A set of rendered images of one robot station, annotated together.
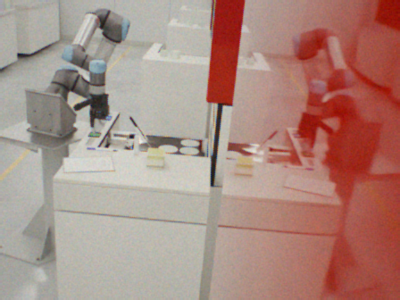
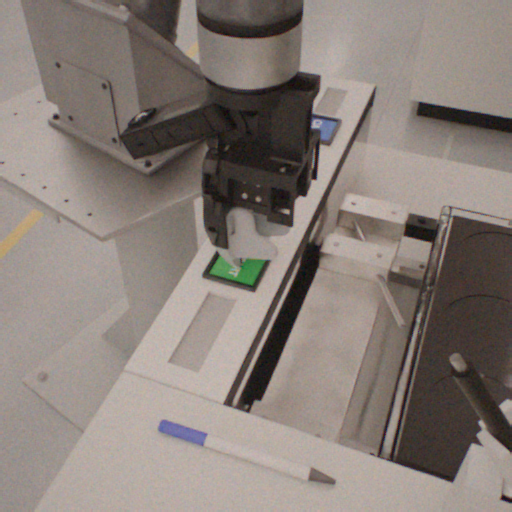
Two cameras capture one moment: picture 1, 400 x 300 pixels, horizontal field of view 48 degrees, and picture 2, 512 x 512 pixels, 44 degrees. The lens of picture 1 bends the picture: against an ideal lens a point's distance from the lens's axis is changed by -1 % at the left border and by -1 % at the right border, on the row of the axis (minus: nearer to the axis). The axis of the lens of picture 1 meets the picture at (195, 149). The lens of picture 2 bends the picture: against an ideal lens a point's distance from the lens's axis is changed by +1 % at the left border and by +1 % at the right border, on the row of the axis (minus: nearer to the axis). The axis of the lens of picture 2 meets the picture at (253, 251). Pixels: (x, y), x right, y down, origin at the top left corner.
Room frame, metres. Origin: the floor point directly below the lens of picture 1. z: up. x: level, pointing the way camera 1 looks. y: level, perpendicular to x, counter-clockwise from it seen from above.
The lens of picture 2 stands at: (1.65, 0.33, 1.41)
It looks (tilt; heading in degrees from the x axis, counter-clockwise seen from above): 44 degrees down; 21
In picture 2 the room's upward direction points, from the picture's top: straight up
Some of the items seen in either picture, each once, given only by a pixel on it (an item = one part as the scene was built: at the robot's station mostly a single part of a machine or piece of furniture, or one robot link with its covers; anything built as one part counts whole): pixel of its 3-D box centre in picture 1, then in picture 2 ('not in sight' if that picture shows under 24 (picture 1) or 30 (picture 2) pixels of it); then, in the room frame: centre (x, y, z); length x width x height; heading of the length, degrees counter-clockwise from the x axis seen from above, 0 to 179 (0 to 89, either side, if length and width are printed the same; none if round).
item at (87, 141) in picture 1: (100, 139); (278, 237); (2.18, 0.50, 0.89); 0.55 x 0.09 x 0.14; 0
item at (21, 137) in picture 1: (51, 139); (135, 155); (2.43, 0.85, 0.75); 0.45 x 0.44 x 0.13; 73
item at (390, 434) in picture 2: not in sight; (420, 314); (2.12, 0.32, 0.90); 0.38 x 0.01 x 0.01; 0
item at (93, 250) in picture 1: (141, 237); not in sight; (2.04, 0.24, 0.41); 0.97 x 0.64 x 0.82; 0
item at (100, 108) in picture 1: (98, 105); (259, 140); (2.06, 0.48, 1.12); 0.09 x 0.08 x 0.12; 90
